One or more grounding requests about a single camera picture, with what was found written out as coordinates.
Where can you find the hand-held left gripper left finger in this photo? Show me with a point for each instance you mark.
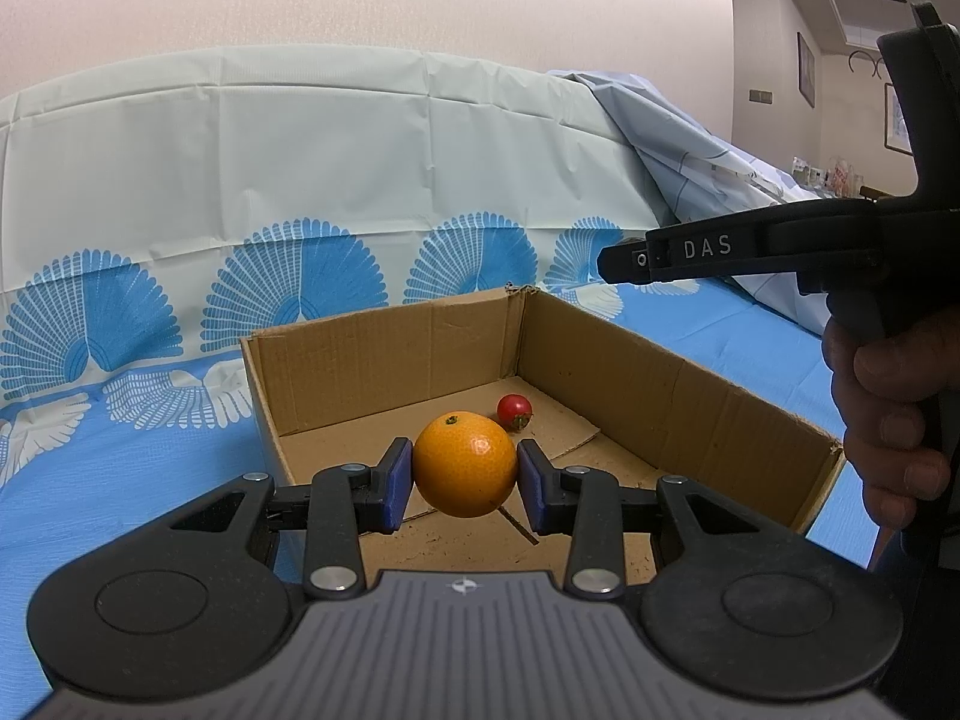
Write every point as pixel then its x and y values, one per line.
pixel 396 484

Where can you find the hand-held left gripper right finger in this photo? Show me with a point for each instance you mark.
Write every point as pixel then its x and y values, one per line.
pixel 534 487

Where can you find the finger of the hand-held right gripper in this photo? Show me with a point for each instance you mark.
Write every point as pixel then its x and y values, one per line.
pixel 697 249

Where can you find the small orange mandarin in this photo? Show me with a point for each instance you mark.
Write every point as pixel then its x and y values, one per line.
pixel 465 465

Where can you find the red cherry tomato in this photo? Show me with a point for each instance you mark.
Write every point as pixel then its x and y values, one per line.
pixel 514 409

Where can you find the brown cardboard box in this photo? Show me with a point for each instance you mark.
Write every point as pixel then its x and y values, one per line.
pixel 637 390

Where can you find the person's right hand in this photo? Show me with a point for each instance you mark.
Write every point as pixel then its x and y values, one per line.
pixel 892 420

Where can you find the pale grey-blue sheet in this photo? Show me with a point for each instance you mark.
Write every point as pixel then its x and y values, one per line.
pixel 697 165

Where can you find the cluster of small bottles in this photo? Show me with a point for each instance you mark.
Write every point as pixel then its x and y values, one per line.
pixel 829 176

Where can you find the blue fan-print tablecloth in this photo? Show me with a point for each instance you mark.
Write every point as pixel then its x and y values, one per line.
pixel 150 465

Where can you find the person's dark blue clothing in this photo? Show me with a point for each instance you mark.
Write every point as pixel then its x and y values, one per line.
pixel 926 645

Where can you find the pale framed wall picture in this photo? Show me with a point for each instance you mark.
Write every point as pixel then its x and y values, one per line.
pixel 896 118

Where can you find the wall switch plate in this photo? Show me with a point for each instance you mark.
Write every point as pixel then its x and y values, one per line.
pixel 761 95

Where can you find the curved dark wall ornament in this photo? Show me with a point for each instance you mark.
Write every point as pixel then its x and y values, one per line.
pixel 868 64

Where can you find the dark framed wall picture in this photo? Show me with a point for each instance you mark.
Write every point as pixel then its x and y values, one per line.
pixel 806 69

